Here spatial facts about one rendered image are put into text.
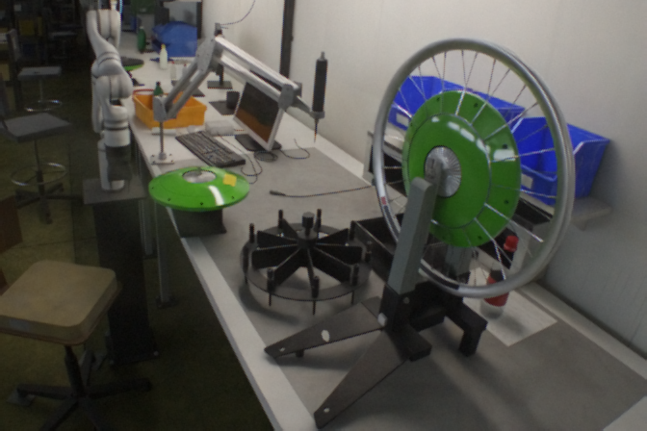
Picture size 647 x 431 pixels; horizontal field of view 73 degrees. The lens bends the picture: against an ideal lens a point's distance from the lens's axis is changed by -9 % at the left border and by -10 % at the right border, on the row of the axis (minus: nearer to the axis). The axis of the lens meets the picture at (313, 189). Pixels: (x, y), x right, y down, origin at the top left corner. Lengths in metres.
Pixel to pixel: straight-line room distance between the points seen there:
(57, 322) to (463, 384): 1.25
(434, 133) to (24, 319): 1.41
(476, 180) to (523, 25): 0.79
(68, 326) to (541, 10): 1.76
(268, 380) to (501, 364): 0.54
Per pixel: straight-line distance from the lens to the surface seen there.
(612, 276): 1.48
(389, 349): 1.04
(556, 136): 0.83
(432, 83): 1.86
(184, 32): 4.81
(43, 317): 1.78
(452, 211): 0.96
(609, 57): 1.43
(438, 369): 1.15
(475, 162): 0.91
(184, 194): 1.43
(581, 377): 1.29
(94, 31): 1.64
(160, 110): 2.04
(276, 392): 1.03
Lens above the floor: 1.68
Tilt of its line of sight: 24 degrees down
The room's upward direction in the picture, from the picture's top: 5 degrees clockwise
